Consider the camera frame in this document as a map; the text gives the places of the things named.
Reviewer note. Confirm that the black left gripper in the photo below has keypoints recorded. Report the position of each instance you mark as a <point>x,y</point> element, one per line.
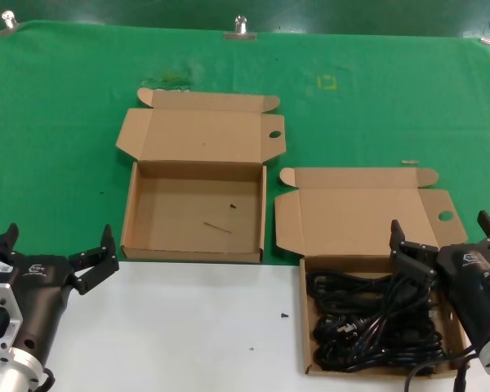
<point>41,286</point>

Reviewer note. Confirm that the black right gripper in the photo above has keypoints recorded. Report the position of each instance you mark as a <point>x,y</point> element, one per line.
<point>469,281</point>

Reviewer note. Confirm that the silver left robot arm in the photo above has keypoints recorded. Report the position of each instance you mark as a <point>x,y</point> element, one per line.
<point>8,375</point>

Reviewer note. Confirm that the open brown cardboard box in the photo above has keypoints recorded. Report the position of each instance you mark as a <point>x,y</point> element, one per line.
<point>196,134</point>
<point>351,220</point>

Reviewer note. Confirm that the small grey metal piece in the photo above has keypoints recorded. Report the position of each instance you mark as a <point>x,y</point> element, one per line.
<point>410,161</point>

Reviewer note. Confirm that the green table cloth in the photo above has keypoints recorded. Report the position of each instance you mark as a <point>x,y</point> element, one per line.
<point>65,102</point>

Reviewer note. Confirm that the clear plastic scrap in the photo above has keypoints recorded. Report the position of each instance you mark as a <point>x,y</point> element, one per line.
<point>167,79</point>

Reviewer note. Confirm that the silver left wrist bracket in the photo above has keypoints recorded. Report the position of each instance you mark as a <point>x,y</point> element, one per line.
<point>0,302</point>

